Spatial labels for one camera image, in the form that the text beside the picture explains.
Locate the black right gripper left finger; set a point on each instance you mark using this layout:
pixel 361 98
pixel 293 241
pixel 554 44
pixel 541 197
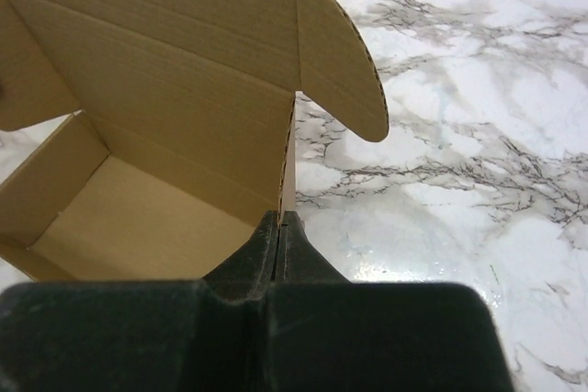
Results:
pixel 173 335

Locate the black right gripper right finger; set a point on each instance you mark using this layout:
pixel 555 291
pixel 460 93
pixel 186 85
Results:
pixel 324 333

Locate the brown cardboard box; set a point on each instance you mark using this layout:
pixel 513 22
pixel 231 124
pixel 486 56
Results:
pixel 172 123

